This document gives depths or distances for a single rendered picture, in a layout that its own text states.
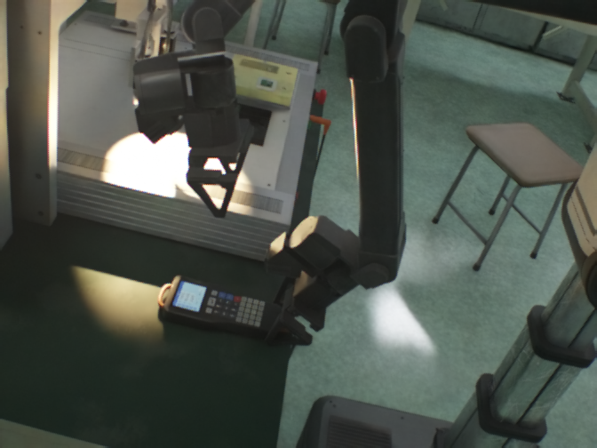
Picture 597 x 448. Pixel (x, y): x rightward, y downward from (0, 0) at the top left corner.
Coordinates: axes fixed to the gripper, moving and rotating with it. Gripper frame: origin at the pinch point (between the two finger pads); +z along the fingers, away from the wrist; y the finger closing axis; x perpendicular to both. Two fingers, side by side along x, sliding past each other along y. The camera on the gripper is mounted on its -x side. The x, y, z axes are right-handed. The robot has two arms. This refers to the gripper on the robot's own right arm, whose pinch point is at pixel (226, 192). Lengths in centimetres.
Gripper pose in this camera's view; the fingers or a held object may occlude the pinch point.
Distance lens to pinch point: 93.7
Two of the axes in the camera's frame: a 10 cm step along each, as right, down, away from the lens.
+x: 9.9, 0.4, -1.4
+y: -1.3, 5.9, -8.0
